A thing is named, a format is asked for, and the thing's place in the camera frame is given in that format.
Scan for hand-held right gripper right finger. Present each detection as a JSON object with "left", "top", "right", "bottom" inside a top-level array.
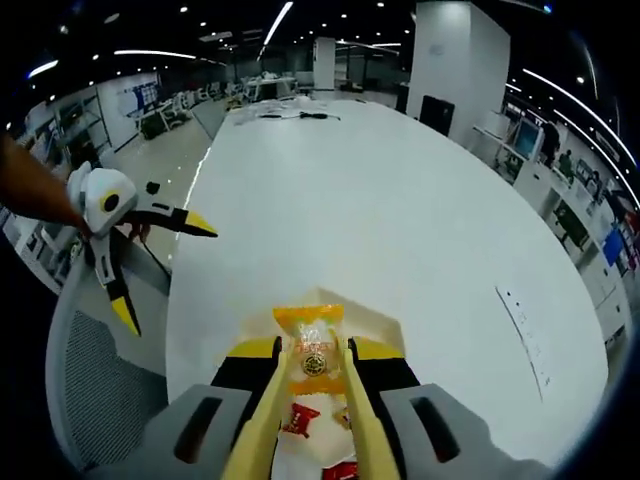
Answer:
[{"left": 347, "top": 336, "right": 552, "bottom": 480}]

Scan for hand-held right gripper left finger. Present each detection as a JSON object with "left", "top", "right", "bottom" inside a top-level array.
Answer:
[{"left": 82, "top": 335, "right": 286, "bottom": 480}]

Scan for beige plastic food tongs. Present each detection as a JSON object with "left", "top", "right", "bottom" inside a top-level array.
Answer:
[{"left": 222, "top": 347, "right": 401, "bottom": 480}]

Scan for small red candy food packet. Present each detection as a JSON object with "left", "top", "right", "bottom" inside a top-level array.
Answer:
[{"left": 281, "top": 403, "right": 322, "bottom": 438}]

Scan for beige hexagonal tray container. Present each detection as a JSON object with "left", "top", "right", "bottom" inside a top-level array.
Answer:
[{"left": 234, "top": 285, "right": 404, "bottom": 362}]

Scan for grey mesh office chair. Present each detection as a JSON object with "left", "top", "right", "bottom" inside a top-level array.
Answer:
[{"left": 44, "top": 239, "right": 177, "bottom": 474}]

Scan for white square pillar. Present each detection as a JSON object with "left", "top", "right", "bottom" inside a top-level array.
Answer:
[
  {"left": 313, "top": 37, "right": 338, "bottom": 92},
  {"left": 405, "top": 0, "right": 512, "bottom": 137}
]

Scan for white office counter row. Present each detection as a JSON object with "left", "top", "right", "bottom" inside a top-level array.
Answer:
[{"left": 474, "top": 114, "right": 636, "bottom": 341}]

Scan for black cabinet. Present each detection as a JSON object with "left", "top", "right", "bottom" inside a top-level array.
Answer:
[{"left": 420, "top": 94, "right": 457, "bottom": 136}]

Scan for white framed computer monitor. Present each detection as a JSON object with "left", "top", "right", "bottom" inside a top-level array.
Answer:
[{"left": 514, "top": 118, "right": 544, "bottom": 157}]

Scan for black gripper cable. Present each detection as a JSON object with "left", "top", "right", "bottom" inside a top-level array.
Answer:
[{"left": 141, "top": 238, "right": 175, "bottom": 277}]

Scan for table cable slot cover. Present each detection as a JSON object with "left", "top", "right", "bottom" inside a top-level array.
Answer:
[{"left": 493, "top": 284, "right": 552, "bottom": 403}]

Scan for thin black table cable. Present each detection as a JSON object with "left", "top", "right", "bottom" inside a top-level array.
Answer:
[{"left": 258, "top": 110, "right": 342, "bottom": 123}]

